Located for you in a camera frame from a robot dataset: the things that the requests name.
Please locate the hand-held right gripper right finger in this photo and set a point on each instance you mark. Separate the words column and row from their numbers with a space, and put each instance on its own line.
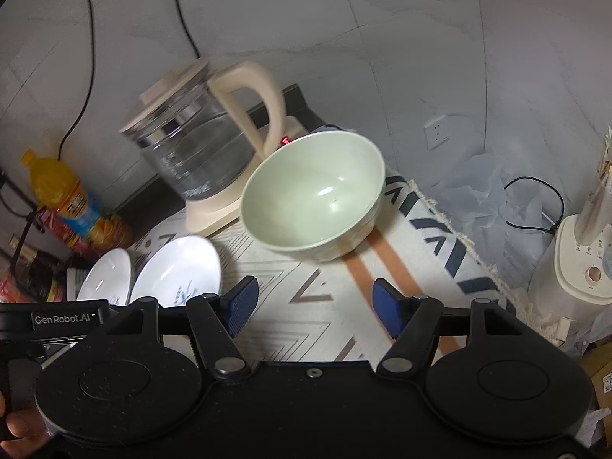
column 388, row 310

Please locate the cardboard box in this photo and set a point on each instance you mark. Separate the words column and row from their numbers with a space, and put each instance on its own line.
column 600, row 373

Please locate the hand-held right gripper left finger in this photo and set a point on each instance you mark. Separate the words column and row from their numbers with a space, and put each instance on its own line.
column 241, row 308

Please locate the patterned tablecloth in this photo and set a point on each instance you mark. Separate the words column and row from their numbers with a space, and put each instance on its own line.
column 306, row 291

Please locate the person's left hand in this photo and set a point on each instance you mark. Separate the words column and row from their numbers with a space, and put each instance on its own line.
column 24, row 425

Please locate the orange juice bottle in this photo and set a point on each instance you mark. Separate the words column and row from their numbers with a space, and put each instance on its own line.
column 62, row 196

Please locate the pale green bowl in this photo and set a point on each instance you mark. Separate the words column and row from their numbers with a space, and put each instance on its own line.
column 311, row 196

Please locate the clear plastic bag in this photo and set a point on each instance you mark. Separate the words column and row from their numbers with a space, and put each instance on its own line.
column 483, row 191

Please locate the red snack can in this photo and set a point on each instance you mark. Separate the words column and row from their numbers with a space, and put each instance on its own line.
column 67, row 229

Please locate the white countertop appliance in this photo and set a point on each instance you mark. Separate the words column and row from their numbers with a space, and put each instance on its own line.
column 569, row 272

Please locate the white plate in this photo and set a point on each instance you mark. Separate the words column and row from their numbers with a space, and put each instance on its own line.
column 177, row 267
column 103, row 277

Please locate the white wall outlet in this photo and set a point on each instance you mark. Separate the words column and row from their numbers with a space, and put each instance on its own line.
column 437, row 132

